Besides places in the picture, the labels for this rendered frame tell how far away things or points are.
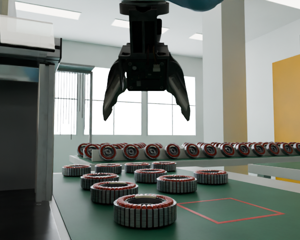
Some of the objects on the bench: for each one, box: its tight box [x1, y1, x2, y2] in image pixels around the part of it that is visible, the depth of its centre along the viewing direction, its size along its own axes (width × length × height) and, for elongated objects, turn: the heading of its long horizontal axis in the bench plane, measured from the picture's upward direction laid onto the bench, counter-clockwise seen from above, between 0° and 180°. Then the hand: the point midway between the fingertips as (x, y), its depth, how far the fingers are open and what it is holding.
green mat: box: [53, 168, 300, 240], centre depth 82 cm, size 94×61×1 cm
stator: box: [157, 175, 197, 194], centre depth 78 cm, size 11×11×4 cm
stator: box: [113, 194, 177, 229], centre depth 50 cm, size 11×11×4 cm
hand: (146, 119), depth 51 cm, fingers open, 14 cm apart
